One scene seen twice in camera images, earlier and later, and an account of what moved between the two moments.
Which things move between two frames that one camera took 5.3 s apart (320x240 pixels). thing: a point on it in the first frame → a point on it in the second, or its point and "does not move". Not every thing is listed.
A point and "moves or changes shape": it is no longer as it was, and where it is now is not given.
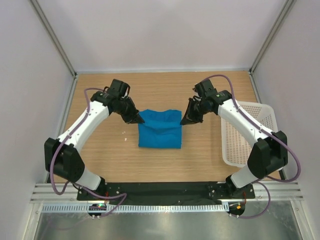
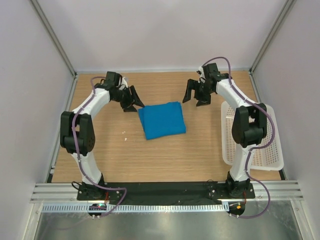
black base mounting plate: x=168 y=191 does not move
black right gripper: x=190 y=118 → x=191 y=85
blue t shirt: x=160 y=129 moves or changes shape
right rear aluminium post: x=288 y=7 does not move
